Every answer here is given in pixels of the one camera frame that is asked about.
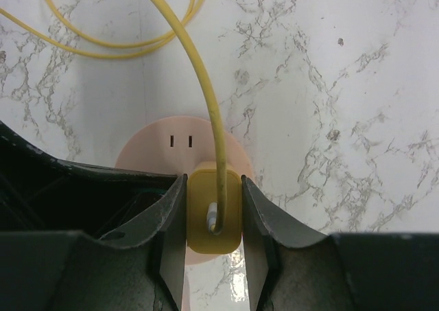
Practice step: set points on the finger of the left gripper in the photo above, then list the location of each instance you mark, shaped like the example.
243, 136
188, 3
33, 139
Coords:
43, 194

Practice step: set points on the round pink power socket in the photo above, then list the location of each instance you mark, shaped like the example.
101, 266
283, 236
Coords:
184, 145

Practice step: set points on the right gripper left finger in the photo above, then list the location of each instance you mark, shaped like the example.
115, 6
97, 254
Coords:
137, 266

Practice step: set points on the yellow charger plug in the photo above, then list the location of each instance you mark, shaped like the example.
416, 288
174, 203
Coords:
212, 215

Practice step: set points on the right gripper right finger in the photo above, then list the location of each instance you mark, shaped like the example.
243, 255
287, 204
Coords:
290, 266

